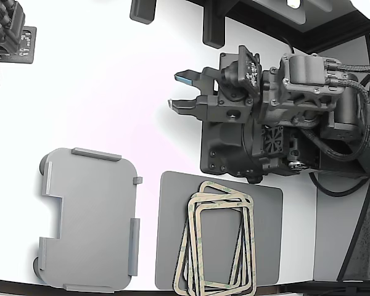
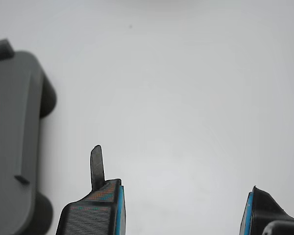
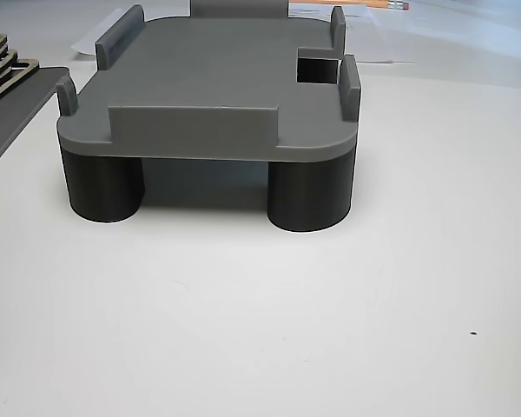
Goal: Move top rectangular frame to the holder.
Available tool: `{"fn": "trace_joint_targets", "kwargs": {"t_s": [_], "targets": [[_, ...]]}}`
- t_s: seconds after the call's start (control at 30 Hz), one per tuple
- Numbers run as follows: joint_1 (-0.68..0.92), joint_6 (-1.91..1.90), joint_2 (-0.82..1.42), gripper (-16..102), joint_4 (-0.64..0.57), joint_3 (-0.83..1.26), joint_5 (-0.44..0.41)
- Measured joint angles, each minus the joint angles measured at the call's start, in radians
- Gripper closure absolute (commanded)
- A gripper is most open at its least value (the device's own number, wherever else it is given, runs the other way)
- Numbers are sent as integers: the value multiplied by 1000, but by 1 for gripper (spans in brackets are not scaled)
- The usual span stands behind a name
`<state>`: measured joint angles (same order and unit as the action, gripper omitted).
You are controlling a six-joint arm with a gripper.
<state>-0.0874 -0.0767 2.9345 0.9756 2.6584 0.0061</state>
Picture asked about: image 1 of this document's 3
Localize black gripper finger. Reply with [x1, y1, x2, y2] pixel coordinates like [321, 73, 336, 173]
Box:
[175, 67, 218, 95]

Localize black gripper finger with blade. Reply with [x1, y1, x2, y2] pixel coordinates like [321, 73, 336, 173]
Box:
[168, 95, 209, 121]

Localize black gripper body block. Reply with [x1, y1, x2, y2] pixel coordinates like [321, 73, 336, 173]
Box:
[208, 52, 260, 125]

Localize beige adhesive rectangular frame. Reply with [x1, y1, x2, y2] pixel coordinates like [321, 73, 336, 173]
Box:
[184, 194, 255, 292]
[171, 180, 254, 295]
[187, 197, 258, 294]
[180, 191, 254, 294]

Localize grey textured tray plate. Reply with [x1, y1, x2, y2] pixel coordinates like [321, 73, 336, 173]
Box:
[154, 170, 284, 290]

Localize black diagonal pole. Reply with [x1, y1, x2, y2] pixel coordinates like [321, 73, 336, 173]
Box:
[337, 178, 370, 282]

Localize black machine assembly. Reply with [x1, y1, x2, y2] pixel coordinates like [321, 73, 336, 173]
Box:
[0, 0, 27, 93]

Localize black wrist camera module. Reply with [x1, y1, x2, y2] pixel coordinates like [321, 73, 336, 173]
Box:
[219, 45, 263, 104]

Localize long black post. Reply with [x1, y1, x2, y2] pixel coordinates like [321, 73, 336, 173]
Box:
[202, 0, 226, 49]

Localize thin black cable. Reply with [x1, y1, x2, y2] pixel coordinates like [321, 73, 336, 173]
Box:
[277, 30, 295, 55]

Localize black window frame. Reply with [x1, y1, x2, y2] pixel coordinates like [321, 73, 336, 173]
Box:
[224, 0, 370, 55]

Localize braided grey cable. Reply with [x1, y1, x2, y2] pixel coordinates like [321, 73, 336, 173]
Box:
[326, 76, 370, 105]
[297, 128, 370, 163]
[325, 60, 370, 78]

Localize smooth black cable loop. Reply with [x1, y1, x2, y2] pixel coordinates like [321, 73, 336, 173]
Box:
[308, 171, 370, 199]

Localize grey plastic frame holder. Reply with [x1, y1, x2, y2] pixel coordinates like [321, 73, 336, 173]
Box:
[32, 147, 142, 294]

